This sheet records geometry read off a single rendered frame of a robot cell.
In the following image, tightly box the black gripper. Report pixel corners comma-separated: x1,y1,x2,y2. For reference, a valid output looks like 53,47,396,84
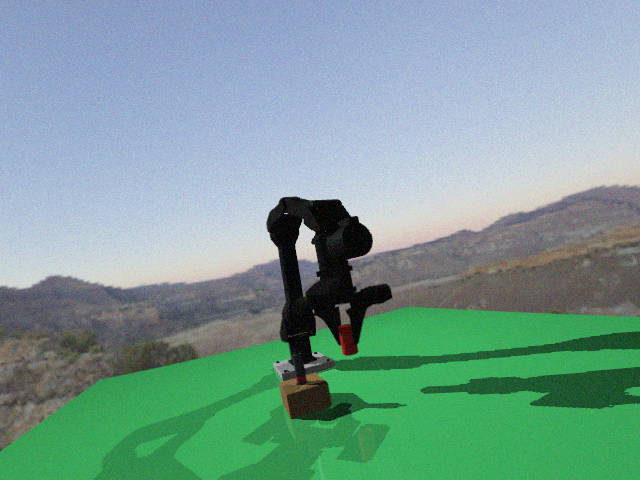
293,261,392,345

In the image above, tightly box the tan square block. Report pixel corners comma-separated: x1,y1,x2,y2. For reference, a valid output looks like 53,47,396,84
278,373,333,419

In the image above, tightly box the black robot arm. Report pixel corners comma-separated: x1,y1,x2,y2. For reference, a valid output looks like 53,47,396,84
266,196,373,365

